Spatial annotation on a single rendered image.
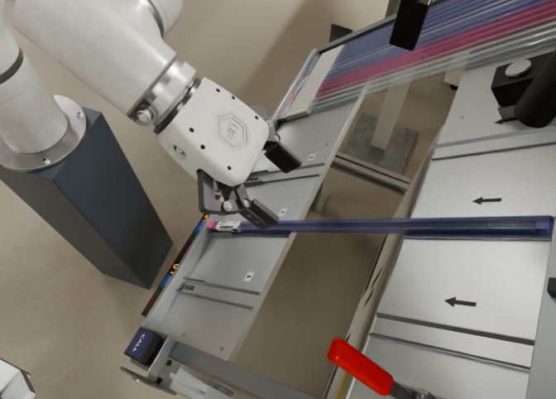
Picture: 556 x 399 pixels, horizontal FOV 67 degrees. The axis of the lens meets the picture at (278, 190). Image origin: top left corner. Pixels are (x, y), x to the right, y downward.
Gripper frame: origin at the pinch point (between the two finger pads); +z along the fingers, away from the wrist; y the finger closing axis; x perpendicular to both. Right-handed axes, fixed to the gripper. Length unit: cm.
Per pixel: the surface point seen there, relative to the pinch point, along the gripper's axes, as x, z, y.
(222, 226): 20.2, 3.6, 3.6
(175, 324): 23.6, 5.0, -12.5
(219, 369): 8.5, 6.4, -18.9
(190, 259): 25.4, 3.1, -1.9
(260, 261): 10.1, 6.9, -3.5
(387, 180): 31, 48, 57
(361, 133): 57, 54, 100
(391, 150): 50, 65, 96
